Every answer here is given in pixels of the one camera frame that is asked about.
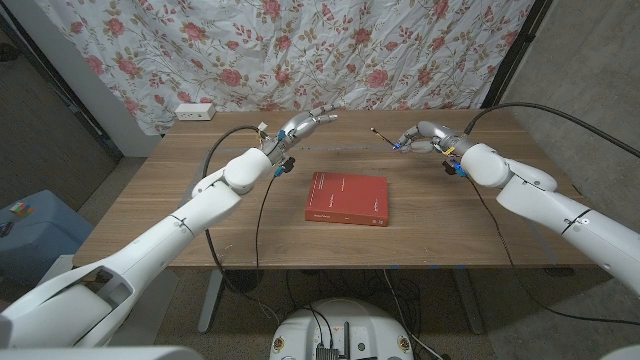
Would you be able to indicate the black mechanical pencil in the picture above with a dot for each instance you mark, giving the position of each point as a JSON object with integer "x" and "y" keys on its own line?
{"x": 382, "y": 136}

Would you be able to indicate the grey table leg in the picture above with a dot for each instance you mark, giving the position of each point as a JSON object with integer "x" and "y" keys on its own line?
{"x": 470, "y": 305}

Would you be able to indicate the white connector plug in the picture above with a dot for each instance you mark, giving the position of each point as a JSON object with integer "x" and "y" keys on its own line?
{"x": 262, "y": 126}

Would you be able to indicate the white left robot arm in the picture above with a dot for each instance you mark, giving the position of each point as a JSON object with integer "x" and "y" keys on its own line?
{"x": 165, "y": 240}

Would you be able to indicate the black round floor object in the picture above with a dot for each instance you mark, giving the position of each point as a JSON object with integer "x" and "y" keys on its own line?
{"x": 243, "y": 281}

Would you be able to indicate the white table leg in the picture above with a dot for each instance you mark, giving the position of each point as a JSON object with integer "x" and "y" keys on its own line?
{"x": 209, "y": 305}

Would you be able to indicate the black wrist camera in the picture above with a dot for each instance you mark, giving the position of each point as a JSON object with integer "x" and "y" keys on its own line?
{"x": 454, "y": 168}
{"x": 286, "y": 165}

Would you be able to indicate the grey-blue storage box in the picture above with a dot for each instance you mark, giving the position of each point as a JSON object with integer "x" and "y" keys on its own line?
{"x": 45, "y": 235}

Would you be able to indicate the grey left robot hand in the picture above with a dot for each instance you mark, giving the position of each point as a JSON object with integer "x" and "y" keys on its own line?
{"x": 300, "y": 127}

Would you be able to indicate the red book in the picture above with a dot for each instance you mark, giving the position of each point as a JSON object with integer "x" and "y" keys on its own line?
{"x": 345, "y": 200}

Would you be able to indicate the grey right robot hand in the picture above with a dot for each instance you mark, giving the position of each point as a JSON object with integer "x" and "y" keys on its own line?
{"x": 432, "y": 134}

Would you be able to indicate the rubik's cube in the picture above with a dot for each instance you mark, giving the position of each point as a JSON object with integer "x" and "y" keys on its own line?
{"x": 21, "y": 209}

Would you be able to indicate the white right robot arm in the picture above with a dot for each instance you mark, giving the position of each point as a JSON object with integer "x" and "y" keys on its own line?
{"x": 540, "y": 200}

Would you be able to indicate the floral backdrop cloth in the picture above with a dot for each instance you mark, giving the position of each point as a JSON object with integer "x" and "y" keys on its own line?
{"x": 300, "y": 50}

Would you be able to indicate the white power strip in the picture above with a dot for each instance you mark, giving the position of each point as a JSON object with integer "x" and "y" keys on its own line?
{"x": 194, "y": 111}

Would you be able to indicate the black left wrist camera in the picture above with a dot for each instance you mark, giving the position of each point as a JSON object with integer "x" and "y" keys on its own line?
{"x": 286, "y": 165}

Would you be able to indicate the black device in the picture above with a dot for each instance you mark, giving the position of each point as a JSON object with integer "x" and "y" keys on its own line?
{"x": 5, "y": 228}

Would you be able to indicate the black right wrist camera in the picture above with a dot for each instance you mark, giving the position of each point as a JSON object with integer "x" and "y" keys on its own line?
{"x": 454, "y": 168}

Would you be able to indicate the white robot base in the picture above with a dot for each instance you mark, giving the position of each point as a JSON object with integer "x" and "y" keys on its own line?
{"x": 345, "y": 325}

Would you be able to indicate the black backdrop stand pole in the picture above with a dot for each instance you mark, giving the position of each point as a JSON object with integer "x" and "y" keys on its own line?
{"x": 515, "y": 55}

